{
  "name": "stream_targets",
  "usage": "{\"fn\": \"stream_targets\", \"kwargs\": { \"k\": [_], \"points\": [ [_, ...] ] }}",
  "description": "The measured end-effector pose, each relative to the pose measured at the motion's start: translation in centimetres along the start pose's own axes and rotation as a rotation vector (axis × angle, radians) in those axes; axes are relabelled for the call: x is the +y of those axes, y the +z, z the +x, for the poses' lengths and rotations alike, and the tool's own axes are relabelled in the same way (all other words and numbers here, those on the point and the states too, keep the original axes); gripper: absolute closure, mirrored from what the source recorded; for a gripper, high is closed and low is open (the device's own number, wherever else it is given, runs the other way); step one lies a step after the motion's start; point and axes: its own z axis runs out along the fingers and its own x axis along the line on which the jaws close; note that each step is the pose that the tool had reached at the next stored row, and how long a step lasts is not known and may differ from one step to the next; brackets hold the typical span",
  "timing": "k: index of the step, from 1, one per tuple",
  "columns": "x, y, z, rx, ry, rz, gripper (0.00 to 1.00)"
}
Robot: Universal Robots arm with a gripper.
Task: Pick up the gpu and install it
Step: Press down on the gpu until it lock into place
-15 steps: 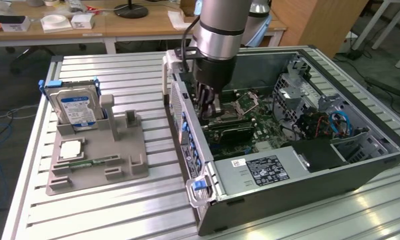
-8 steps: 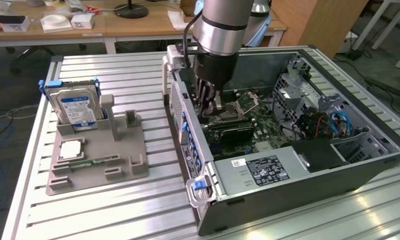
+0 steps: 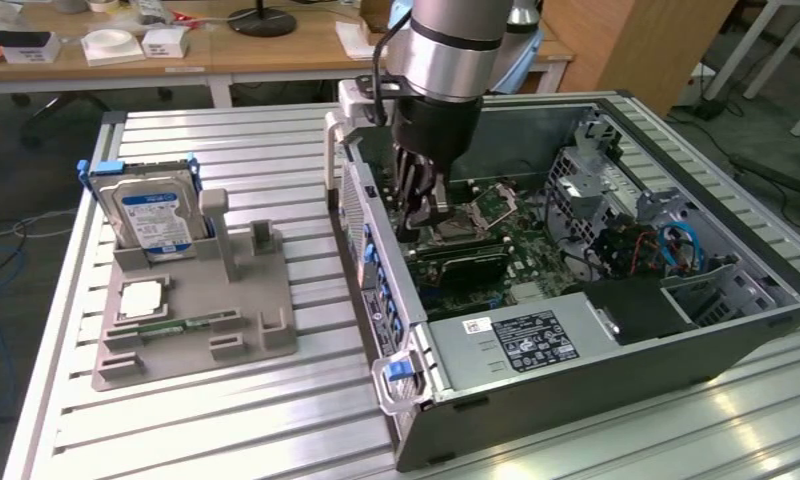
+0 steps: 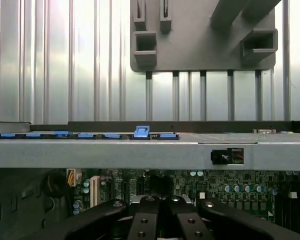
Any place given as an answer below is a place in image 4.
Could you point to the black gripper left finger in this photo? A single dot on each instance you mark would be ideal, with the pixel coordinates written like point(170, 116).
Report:
point(145, 220)

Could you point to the grey power supply unit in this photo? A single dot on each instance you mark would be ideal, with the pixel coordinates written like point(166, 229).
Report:
point(15, 190)

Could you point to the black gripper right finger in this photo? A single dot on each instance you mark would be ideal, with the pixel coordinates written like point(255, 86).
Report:
point(187, 225)

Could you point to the blue slot latch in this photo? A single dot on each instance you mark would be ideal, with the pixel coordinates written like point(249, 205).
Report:
point(141, 131)

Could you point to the white expansion slot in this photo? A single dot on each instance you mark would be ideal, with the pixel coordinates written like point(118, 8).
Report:
point(95, 191)

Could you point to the open black PC case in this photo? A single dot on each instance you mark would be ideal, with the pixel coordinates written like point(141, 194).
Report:
point(115, 155)

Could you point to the grey parts rack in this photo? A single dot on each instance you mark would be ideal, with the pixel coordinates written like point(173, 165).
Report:
point(190, 50)

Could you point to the green motherboard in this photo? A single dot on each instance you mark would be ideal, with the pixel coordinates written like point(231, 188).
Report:
point(240, 180)

